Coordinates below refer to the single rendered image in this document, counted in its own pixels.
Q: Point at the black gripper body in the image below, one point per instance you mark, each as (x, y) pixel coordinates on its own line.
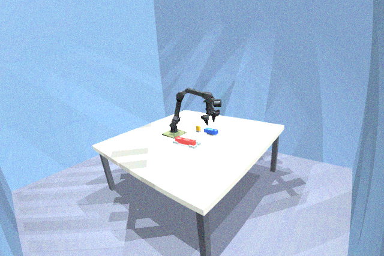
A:
(208, 110)

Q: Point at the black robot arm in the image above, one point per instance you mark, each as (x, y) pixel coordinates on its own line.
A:
(208, 100)

